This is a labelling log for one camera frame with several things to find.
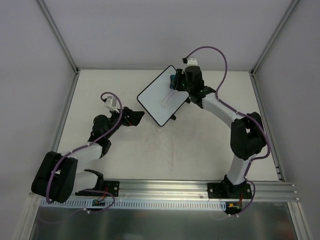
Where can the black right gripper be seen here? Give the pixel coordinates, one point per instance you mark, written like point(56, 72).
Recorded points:
point(179, 80)

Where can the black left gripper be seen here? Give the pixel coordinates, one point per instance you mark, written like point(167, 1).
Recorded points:
point(126, 115)

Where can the blue whiteboard eraser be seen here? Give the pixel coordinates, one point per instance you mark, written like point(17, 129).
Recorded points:
point(172, 81)

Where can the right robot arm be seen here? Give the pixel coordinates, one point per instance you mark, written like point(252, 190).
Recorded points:
point(246, 132)

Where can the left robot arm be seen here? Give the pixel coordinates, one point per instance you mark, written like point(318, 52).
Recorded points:
point(56, 176)

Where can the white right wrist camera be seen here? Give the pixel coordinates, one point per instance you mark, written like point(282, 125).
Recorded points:
point(190, 61)

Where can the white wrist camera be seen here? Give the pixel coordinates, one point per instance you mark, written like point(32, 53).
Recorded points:
point(190, 61)
point(110, 102)

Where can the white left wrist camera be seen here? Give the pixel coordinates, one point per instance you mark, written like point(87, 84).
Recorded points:
point(110, 102)

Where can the white board with black frame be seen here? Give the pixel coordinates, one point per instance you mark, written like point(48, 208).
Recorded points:
point(159, 100)

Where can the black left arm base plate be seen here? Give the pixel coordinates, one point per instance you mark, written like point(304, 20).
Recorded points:
point(112, 187)

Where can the left aluminium frame post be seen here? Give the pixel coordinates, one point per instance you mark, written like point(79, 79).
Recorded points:
point(56, 32)

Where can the aluminium frame post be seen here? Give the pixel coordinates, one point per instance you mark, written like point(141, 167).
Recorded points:
point(275, 34)
point(56, 32)

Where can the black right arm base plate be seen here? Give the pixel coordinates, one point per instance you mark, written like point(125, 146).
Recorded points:
point(222, 190)

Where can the white slotted cable duct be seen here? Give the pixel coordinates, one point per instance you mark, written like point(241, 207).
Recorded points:
point(202, 205)

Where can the right aluminium frame post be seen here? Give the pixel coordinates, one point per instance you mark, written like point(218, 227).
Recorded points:
point(275, 34)

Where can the aluminium front rail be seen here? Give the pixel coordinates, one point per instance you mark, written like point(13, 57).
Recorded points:
point(196, 190)

